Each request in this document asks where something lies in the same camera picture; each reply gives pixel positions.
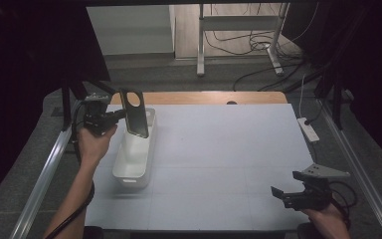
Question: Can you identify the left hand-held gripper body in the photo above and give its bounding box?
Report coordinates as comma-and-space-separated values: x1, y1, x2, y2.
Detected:
83, 93, 117, 136

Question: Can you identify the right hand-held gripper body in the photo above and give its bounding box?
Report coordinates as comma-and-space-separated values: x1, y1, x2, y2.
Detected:
283, 162, 351, 212

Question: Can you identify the grey phone case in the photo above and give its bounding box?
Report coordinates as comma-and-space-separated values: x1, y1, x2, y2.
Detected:
118, 88, 150, 139

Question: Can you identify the white plastic storage box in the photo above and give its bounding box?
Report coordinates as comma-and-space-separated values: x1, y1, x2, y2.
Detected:
111, 107, 157, 190

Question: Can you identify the person's right hand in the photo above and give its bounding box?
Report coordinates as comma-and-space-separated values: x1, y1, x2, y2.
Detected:
299, 200, 351, 239

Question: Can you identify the person's left hand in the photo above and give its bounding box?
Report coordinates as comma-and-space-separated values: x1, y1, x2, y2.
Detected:
78, 124, 118, 164

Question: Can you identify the black metal stand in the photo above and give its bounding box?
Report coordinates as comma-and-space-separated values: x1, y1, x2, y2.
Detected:
60, 77, 117, 131
312, 71, 346, 130

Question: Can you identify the white power strip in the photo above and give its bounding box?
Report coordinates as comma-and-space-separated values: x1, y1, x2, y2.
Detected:
296, 117, 321, 144

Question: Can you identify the white table mat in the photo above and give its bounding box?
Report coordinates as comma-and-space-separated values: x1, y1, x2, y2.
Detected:
84, 103, 317, 232

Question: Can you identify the white cabinet panel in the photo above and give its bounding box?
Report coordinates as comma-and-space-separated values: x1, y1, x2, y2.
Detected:
86, 4, 176, 56

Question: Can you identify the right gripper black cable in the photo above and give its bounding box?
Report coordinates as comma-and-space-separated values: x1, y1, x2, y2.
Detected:
327, 180, 358, 231

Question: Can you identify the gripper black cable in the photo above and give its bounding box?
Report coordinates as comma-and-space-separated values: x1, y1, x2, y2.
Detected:
45, 103, 96, 239
327, 180, 358, 231

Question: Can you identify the aluminium floor rail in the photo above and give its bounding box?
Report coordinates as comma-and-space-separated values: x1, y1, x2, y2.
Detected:
315, 99, 382, 239
9, 99, 85, 239

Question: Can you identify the black plug cable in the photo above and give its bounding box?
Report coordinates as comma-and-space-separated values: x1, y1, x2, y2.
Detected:
305, 99, 326, 126

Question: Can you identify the white power strip cable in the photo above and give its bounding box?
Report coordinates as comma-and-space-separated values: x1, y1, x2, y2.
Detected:
297, 74, 308, 120

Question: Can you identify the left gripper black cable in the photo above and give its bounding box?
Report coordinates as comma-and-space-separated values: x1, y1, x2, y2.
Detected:
45, 103, 96, 239

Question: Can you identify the long black floor cable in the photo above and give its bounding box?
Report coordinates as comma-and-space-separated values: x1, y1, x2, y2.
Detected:
232, 62, 305, 93

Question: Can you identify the tangle of black floor cables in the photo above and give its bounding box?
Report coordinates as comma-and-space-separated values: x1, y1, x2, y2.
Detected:
203, 3, 321, 62

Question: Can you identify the white metal desk frame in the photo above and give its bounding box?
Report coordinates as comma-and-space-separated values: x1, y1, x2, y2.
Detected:
196, 3, 290, 78

